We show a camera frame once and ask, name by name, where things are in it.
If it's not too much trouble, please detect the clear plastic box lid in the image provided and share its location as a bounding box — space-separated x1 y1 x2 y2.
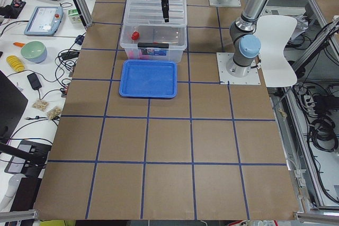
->
123 0 188 28

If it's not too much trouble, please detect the red block from tray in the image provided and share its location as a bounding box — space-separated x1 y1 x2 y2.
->
131 31 140 41

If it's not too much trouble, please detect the clear plastic storage box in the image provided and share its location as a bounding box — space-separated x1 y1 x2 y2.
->
120 25 187 63

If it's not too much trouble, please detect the blue plastic tray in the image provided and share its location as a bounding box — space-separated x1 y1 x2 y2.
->
119 60 177 99

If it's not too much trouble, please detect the green white carton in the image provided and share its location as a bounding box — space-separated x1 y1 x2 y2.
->
67 9 82 24

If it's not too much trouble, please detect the white chair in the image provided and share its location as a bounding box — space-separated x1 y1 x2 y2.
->
254 15 297 87

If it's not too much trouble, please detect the teach pendant near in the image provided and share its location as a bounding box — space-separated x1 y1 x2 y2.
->
24 6 64 37

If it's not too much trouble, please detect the green bowl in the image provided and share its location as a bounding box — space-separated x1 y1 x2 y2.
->
21 41 47 64

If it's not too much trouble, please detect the black power adapter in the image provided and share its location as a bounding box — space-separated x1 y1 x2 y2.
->
27 73 42 91

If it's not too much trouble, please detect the yellow ridged toy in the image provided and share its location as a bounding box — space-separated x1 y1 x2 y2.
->
6 55 25 73

